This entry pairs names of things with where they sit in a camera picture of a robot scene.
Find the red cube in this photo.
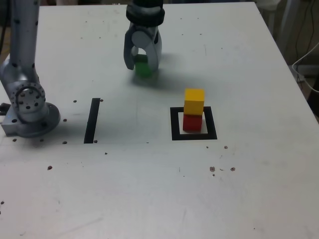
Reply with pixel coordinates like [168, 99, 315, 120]
[182, 114, 202, 132]

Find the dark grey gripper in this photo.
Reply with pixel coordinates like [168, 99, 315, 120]
[124, 24, 163, 73]

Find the green cube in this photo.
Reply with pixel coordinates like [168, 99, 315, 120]
[134, 54, 153, 78]

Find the black tape strip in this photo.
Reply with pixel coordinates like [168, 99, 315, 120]
[83, 98, 101, 144]

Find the black tape square outline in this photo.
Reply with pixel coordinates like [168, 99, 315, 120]
[169, 106, 218, 141]

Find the yellow cube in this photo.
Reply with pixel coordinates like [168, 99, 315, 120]
[183, 88, 205, 116]

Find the white background cable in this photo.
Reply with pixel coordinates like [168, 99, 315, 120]
[291, 42, 319, 94]

